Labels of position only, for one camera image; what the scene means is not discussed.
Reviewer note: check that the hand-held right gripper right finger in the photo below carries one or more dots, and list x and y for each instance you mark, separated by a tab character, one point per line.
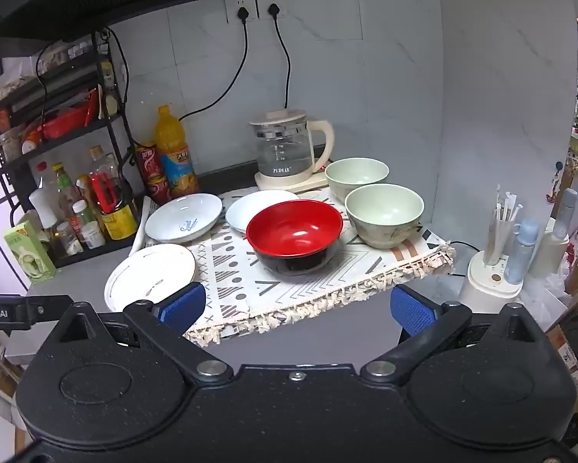
411	309

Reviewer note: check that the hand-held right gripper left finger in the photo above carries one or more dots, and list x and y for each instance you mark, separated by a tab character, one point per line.
185	305

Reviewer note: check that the white plate with blue rim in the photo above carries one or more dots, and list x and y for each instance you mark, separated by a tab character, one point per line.
183	214

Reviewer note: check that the pale green bowl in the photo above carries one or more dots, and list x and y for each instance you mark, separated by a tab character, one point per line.
384	212
356	176

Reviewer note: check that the red and black bowl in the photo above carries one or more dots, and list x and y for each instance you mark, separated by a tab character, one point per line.
293	231

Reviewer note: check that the white plate with brown rim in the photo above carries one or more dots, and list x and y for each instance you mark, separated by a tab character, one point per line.
146	275

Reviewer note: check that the green cardboard box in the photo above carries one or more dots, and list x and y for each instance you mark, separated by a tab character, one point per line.
28	253

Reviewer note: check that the patterned fringed table mat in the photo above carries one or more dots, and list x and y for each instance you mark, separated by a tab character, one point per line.
346	275

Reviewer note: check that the white seasoning jar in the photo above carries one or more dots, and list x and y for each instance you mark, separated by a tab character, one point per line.
94	235

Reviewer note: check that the white plastic bottle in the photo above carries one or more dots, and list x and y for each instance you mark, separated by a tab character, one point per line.
43	205

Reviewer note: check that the cup of white straws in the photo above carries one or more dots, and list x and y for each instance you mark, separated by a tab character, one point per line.
501	231

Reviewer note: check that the white plate with utensil print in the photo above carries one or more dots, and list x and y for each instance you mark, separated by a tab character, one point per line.
257	210

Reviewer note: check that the blue baby bottle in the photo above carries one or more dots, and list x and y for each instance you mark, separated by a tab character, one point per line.
521	251

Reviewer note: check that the orange juice bottle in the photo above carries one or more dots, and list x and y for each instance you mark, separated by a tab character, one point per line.
175	164

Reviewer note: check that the white thermos bottle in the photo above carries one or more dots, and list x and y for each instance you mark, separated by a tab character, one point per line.
551	251

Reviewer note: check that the brown cardboard box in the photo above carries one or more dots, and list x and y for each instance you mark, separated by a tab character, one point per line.
571	357

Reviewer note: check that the glass electric kettle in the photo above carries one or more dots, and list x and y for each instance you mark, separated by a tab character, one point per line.
284	147

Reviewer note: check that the red plastic tray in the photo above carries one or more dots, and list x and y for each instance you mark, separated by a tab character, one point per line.
64	123

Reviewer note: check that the black kitchen rack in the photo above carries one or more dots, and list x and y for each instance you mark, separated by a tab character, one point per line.
120	120

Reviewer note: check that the white wall outlet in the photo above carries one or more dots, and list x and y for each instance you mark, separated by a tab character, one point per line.
271	5
240	8

